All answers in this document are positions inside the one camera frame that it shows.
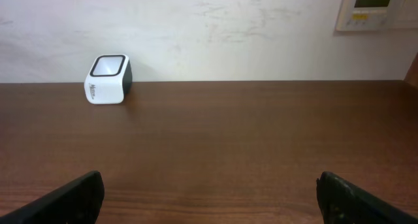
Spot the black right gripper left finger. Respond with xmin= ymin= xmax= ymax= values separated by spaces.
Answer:
xmin=1 ymin=170 xmax=105 ymax=224

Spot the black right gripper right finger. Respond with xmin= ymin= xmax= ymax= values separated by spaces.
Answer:
xmin=316 ymin=171 xmax=417 ymax=224

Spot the white wall control panel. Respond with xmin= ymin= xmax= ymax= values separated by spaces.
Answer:
xmin=335 ymin=0 xmax=417 ymax=31

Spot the white barcode scanner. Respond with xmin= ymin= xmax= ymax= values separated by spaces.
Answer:
xmin=84 ymin=54 xmax=133 ymax=104

